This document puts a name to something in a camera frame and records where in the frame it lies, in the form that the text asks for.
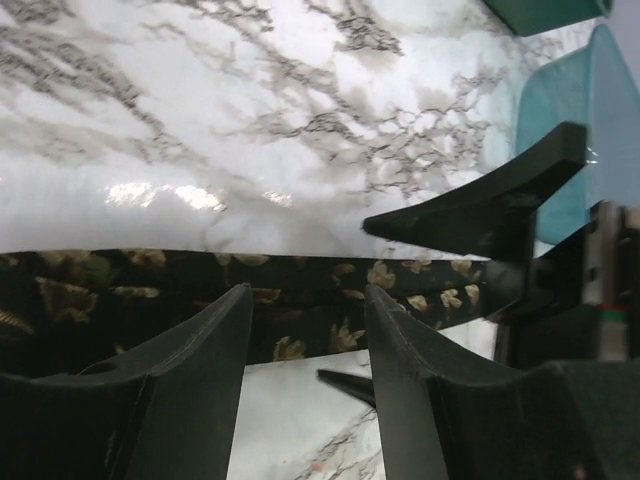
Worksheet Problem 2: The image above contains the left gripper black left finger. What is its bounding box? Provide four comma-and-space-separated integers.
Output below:
1, 284, 253, 479

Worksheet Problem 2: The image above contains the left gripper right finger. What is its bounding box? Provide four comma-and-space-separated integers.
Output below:
365, 285, 639, 479

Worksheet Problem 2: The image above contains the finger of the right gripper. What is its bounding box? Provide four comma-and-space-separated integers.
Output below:
317, 369, 375, 406

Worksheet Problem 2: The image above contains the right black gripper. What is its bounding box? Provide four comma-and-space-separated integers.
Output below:
362, 122, 639, 369

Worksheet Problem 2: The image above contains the black leaf patterned tie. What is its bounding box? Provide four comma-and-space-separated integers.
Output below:
1, 249, 485, 378

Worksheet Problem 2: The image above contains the teal plastic tub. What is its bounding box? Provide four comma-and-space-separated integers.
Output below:
515, 25, 639, 244

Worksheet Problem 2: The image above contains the green divided organizer tray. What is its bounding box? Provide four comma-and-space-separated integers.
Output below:
483, 0, 614, 37

